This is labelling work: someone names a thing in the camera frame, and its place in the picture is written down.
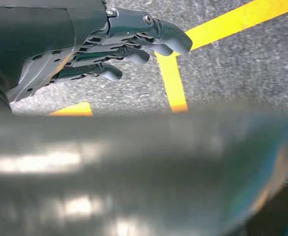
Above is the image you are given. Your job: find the grey robot left thigh shell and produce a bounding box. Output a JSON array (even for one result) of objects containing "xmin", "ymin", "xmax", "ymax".
[{"xmin": 0, "ymin": 106, "xmax": 288, "ymax": 236}]

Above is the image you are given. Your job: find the yellow tape square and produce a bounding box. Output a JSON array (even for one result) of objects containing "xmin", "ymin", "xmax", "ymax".
[{"xmin": 155, "ymin": 0, "xmax": 288, "ymax": 114}]

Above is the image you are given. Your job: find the dark robot left foot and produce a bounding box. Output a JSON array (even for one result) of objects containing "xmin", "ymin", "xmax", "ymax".
[{"xmin": 246, "ymin": 175, "xmax": 288, "ymax": 236}]

